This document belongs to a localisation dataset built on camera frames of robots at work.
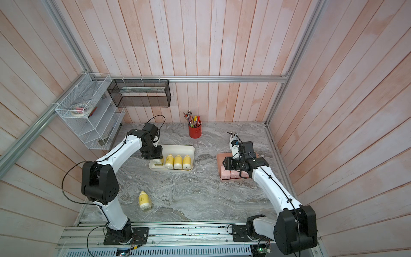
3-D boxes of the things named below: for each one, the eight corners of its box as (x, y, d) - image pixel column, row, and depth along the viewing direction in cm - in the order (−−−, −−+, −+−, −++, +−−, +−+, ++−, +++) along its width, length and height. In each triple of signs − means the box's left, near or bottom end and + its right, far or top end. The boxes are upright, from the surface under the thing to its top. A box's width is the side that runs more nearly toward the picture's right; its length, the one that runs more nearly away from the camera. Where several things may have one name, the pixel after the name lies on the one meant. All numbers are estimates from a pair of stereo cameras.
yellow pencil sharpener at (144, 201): (144, 212, 82) (139, 208, 76) (142, 197, 87) (138, 192, 80) (151, 210, 83) (147, 205, 76) (149, 195, 88) (145, 189, 81)
